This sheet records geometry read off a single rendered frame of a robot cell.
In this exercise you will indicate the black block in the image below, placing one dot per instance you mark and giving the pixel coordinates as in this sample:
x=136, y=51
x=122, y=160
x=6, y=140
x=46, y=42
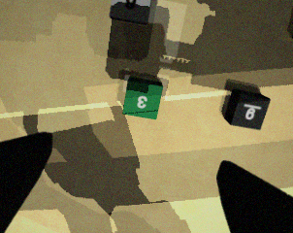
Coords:
x=246, y=109

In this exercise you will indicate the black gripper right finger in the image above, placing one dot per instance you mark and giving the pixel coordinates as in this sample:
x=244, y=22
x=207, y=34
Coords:
x=250, y=204

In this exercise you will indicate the green block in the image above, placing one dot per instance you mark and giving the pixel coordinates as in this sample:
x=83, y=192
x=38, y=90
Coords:
x=142, y=98

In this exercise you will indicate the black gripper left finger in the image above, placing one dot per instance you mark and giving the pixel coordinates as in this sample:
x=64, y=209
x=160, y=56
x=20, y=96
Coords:
x=22, y=161

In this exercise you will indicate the grey block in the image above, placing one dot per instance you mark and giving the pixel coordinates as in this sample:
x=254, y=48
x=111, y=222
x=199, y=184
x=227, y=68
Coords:
x=130, y=10

